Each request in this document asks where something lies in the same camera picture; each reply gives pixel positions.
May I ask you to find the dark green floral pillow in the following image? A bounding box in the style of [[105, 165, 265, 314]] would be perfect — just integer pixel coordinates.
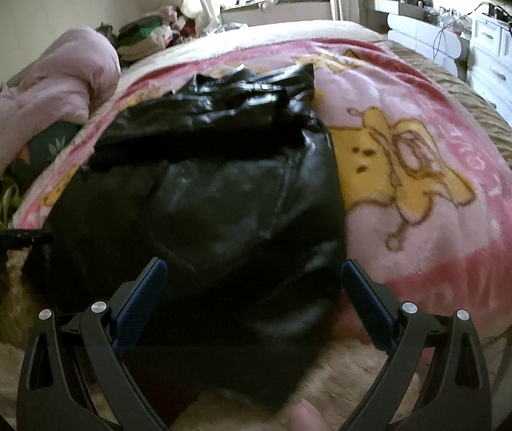
[[7, 121, 82, 185]]

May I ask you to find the person's right hand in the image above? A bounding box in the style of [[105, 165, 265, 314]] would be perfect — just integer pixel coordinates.
[[288, 402, 331, 431]]

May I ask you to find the white dresser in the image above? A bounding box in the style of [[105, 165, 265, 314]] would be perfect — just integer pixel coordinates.
[[465, 11, 512, 122]]

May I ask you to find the pink cartoon printed blanket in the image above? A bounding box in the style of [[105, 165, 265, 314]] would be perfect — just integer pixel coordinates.
[[14, 38, 512, 324]]

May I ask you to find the pile of colourful clothes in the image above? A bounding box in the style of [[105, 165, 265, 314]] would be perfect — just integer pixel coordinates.
[[97, 4, 203, 61]]

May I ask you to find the cluster of small bottles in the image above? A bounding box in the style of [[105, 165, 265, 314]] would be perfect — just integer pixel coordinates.
[[436, 4, 472, 25]]

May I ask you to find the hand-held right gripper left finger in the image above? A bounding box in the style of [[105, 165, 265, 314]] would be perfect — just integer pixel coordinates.
[[16, 257, 169, 431]]

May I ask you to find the black cable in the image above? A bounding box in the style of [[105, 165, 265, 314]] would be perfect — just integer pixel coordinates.
[[433, 2, 497, 61]]

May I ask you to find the black leather jacket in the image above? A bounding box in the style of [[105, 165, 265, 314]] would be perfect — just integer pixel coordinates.
[[27, 63, 349, 414]]

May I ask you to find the pale pink quilt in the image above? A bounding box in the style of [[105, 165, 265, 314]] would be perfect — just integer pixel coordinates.
[[0, 27, 122, 178]]

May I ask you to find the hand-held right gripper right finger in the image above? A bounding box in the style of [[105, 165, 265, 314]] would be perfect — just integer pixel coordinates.
[[340, 258, 492, 431]]

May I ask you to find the white rounded shelf unit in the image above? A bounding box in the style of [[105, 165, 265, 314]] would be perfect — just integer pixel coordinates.
[[386, 13, 471, 77]]

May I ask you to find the white storage box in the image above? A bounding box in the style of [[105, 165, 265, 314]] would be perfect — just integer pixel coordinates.
[[369, 0, 436, 23]]

